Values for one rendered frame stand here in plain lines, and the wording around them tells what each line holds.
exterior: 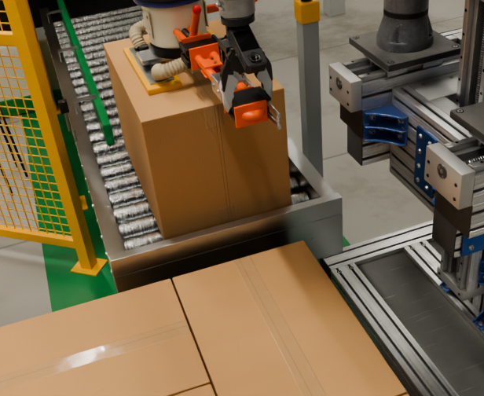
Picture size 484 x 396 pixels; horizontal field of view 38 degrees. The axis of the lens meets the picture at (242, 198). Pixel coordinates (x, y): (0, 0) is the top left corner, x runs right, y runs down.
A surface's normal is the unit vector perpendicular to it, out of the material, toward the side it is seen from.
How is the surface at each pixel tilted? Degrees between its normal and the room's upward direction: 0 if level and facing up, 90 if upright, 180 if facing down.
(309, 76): 90
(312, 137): 90
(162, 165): 90
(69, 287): 0
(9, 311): 0
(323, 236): 90
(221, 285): 0
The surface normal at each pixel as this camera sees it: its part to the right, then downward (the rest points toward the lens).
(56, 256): -0.09, -0.82
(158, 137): 0.32, 0.51
